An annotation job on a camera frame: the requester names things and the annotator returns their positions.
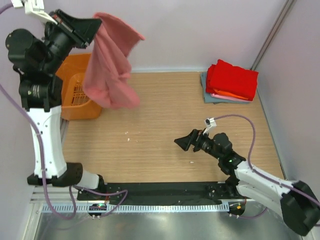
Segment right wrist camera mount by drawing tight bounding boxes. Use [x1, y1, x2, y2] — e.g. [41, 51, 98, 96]
[203, 117, 217, 135]

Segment orange plastic basket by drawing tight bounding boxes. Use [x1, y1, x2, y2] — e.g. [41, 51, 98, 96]
[56, 53, 102, 121]

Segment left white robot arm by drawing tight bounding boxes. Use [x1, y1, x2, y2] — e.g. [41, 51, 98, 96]
[5, 9, 107, 200]

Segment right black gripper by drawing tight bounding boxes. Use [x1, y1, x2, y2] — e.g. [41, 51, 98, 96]
[174, 128, 223, 161]

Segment grey folded t shirt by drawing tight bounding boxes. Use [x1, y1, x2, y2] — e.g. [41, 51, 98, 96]
[200, 72, 250, 104]

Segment white slotted cable duct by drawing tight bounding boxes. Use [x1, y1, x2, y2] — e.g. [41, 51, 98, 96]
[41, 202, 230, 214]

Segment red folded t shirt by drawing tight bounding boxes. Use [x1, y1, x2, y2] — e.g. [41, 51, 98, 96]
[205, 59, 259, 101]

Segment aluminium frame rail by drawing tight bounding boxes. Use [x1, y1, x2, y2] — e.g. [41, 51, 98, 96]
[29, 184, 81, 205]

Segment light pink folded t shirt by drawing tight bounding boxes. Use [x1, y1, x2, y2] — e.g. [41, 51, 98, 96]
[210, 93, 251, 103]

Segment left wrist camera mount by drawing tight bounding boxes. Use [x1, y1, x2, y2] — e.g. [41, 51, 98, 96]
[11, 0, 58, 25]

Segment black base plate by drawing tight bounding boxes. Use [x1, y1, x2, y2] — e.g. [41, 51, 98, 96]
[76, 181, 256, 202]

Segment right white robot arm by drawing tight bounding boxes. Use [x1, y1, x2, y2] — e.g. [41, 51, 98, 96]
[174, 129, 320, 237]

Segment orange folded t shirt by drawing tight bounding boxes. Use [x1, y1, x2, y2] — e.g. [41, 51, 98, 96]
[212, 89, 252, 101]

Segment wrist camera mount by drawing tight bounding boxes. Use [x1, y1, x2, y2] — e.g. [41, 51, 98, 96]
[11, 0, 58, 25]
[203, 117, 217, 135]

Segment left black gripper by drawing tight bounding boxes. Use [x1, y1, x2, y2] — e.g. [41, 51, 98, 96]
[43, 9, 103, 73]

